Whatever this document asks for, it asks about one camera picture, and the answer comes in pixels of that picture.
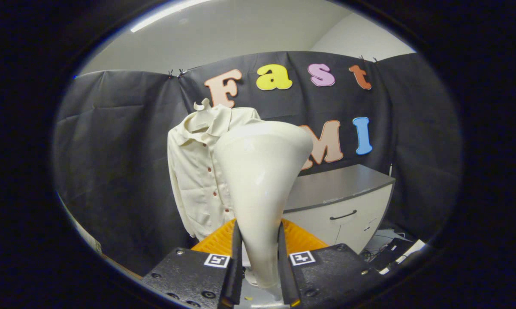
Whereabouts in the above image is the white garment steamer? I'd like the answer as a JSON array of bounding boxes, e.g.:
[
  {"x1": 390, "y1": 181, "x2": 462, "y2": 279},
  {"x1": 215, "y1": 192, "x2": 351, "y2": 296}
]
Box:
[{"x1": 214, "y1": 121, "x2": 314, "y2": 301}]

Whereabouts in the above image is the black flat box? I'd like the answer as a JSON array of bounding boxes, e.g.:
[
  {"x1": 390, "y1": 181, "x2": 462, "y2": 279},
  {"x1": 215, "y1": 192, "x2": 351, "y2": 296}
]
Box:
[{"x1": 369, "y1": 237, "x2": 413, "y2": 271}]

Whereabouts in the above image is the cream button-up shirt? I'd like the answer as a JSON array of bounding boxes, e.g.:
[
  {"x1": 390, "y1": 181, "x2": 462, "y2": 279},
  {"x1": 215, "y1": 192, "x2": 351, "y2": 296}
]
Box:
[{"x1": 167, "y1": 104, "x2": 263, "y2": 242}]

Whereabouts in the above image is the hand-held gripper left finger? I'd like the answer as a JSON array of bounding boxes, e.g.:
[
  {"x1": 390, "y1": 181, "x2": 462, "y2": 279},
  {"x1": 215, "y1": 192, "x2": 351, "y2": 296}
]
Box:
[{"x1": 142, "y1": 218, "x2": 243, "y2": 309}]

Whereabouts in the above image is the tangle of thin cables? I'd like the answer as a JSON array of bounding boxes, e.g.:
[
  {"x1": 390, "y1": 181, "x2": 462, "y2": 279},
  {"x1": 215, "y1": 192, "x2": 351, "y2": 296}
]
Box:
[{"x1": 361, "y1": 232, "x2": 406, "y2": 262}]

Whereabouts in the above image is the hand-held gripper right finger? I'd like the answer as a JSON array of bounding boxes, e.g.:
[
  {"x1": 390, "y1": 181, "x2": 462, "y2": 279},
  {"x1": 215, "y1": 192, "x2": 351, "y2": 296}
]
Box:
[{"x1": 278, "y1": 218, "x2": 383, "y2": 308}]

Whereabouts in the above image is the white cabinet with grey top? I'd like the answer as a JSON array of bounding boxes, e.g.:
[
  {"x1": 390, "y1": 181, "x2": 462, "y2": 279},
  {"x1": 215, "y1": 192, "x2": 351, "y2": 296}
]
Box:
[{"x1": 284, "y1": 164, "x2": 396, "y2": 254}]

